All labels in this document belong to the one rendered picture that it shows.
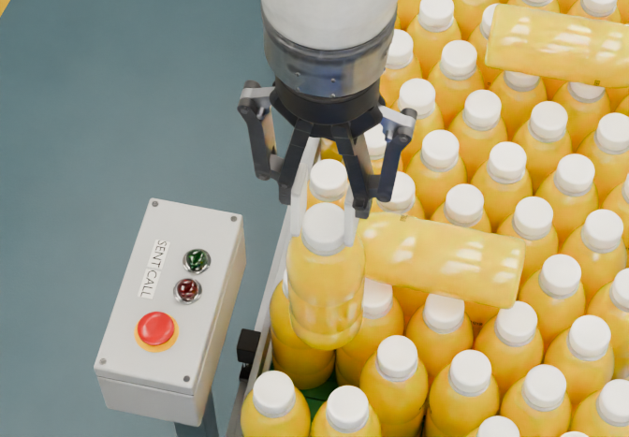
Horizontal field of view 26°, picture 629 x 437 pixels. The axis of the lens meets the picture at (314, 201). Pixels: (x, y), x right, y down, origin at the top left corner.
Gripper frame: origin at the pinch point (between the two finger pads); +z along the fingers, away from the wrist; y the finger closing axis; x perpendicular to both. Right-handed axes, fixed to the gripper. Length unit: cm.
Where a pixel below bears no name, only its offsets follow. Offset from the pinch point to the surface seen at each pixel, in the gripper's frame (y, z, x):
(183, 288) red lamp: -14.5, 23.6, 2.0
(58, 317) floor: -60, 135, 47
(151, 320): -16.7, 23.6, -2.1
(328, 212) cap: 0.1, 2.5, 0.9
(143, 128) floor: -57, 135, 92
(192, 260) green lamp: -14.5, 23.7, 5.3
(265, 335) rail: -7.3, 36.8, 5.0
